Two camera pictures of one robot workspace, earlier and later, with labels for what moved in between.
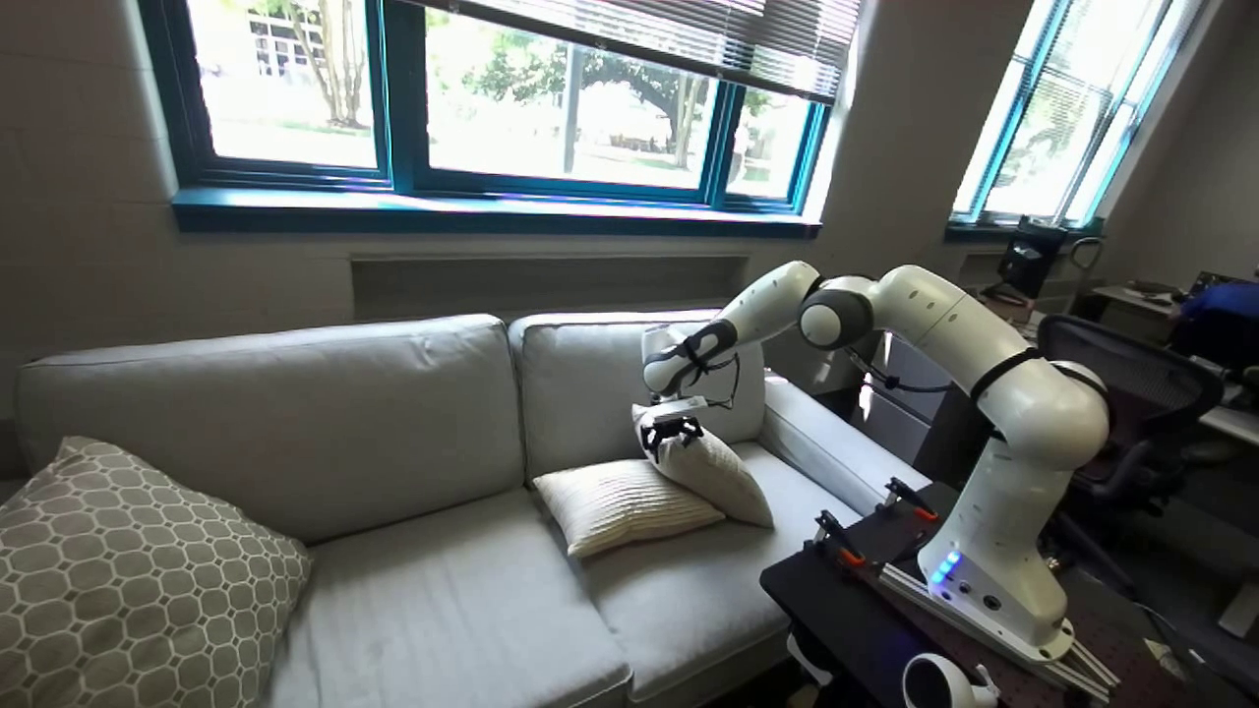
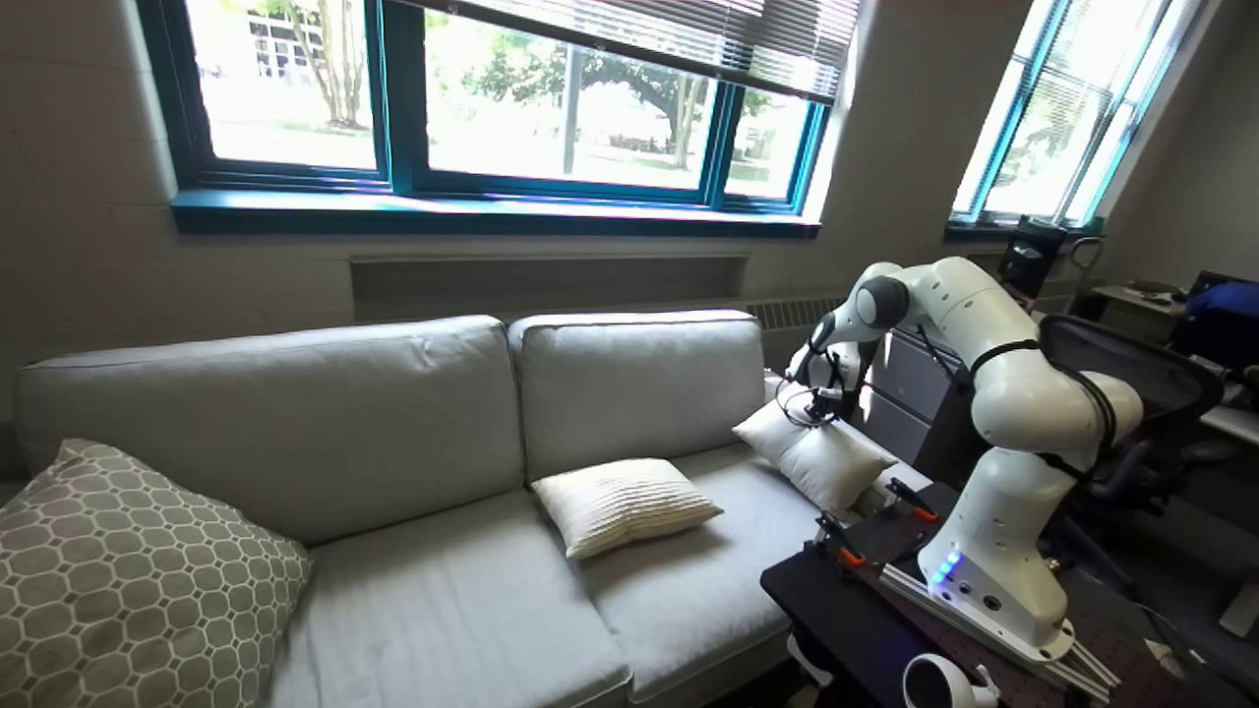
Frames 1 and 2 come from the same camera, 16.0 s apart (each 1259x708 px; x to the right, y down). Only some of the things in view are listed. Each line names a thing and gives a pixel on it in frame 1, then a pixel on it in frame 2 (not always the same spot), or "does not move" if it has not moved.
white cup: x=932 y=682 does not move
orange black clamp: x=841 y=542 does not move
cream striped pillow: x=687 y=453 -> x=828 y=461
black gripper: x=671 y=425 -> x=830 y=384
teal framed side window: x=1075 y=114 does not move
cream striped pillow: x=620 y=501 does not move
